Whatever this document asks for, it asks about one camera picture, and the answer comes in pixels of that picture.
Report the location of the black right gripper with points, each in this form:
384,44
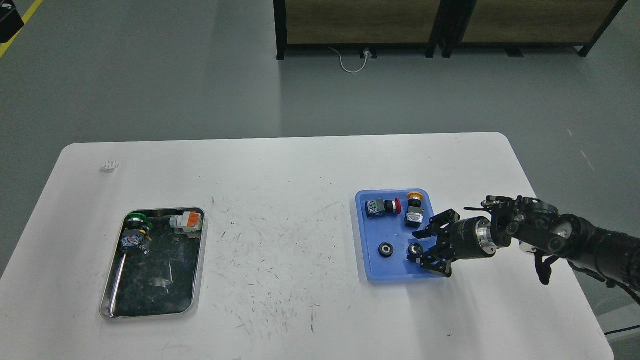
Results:
468,239

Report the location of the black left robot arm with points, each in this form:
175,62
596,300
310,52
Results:
11,22

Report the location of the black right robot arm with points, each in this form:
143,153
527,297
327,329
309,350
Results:
610,257

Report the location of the blue plastic tray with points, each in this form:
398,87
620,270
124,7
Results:
391,229

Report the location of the silver metal tray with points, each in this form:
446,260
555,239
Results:
164,282

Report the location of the right wooden black-framed cabinet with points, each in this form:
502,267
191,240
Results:
513,25

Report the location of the wooden black-framed cabinet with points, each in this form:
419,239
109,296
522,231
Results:
358,24
513,25

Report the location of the left wooden black-framed cabinet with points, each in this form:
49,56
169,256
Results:
358,24

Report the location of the small white plastic part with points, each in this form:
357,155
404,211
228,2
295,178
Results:
110,166

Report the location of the yellow push button switch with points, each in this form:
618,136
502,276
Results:
415,213

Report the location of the red push button switch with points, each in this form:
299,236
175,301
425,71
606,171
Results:
379,207

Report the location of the orange white switch module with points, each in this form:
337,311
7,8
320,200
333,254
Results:
189,224

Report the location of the green push button switch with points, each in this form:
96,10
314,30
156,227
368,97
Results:
135,235

